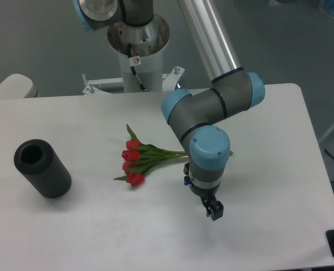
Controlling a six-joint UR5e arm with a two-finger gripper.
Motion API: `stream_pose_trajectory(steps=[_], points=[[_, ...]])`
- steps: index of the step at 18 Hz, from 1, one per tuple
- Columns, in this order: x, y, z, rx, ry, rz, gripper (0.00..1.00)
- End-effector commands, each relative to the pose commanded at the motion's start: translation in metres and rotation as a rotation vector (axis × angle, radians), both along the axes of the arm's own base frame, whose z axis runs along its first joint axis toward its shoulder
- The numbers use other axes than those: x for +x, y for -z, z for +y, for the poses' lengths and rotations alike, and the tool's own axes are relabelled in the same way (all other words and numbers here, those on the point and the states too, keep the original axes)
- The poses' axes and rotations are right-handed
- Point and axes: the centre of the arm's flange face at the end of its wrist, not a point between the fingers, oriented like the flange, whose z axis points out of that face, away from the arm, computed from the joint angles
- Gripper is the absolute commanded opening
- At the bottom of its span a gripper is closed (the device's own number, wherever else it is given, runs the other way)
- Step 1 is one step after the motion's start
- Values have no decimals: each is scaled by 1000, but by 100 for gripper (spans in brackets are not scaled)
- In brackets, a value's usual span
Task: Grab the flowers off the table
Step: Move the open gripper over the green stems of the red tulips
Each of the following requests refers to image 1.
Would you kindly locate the black ribbed cylinder vase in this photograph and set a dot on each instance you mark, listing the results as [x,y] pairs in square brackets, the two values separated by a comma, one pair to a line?
[37,161]

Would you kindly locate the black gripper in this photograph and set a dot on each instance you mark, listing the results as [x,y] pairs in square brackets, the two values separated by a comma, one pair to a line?
[206,191]

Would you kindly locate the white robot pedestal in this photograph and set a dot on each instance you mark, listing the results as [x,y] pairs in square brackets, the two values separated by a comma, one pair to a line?
[140,55]

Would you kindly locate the white side table left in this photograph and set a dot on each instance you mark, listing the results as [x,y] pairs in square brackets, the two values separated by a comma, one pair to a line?
[17,86]

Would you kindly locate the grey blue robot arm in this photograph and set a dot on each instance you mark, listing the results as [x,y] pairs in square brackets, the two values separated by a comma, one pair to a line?
[193,118]

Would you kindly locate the red tulip bouquet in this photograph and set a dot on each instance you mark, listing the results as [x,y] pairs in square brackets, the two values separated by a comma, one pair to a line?
[141,159]

